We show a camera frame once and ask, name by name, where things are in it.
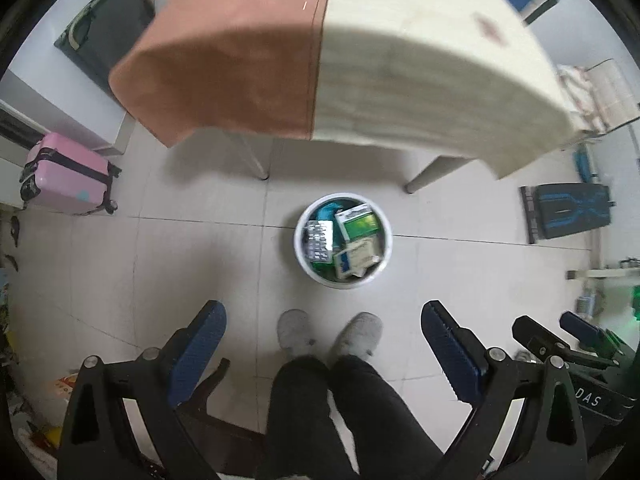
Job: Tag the white round trash bin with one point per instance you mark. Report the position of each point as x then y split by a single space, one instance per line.
384 236

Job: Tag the striped cream tablecloth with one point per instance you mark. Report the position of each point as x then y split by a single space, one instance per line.
462 78

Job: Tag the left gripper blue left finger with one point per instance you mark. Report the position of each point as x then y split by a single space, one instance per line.
190 349

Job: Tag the blue green plastic bag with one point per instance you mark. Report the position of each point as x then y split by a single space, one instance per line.
326 212

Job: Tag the right grey fuzzy slipper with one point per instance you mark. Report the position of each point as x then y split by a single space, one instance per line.
359 338

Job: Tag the left grey fuzzy slipper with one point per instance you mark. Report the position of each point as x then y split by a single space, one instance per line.
295 335

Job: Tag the right white table leg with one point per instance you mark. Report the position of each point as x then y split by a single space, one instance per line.
440 167

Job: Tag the grey fuzzy slipper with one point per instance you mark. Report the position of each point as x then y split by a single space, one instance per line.
295 335
359 338

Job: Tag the black folded cot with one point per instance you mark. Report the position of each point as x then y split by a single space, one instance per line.
102 33

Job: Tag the left white table leg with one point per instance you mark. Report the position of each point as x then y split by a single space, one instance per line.
246 153

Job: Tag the green white medicine box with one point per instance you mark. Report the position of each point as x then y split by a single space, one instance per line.
355 223

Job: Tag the left black trouser leg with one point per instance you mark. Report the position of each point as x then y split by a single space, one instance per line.
301 438

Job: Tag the silver pill blister pack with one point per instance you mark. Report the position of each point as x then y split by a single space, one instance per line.
318 241

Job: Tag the white blue medicine box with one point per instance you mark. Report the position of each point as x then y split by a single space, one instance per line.
357 258

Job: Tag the terracotta brown tablecloth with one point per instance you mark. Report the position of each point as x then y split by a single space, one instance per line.
242 66

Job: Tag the right black trouser leg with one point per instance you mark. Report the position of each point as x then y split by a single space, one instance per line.
389 441

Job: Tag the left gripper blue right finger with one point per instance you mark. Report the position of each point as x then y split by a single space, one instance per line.
459 353

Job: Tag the black trouser leg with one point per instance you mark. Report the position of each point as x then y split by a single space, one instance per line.
389 441
301 438

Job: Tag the pink suitcase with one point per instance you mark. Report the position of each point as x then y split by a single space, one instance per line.
63 175

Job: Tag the white table leg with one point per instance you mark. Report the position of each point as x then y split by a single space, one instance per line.
440 167
246 153

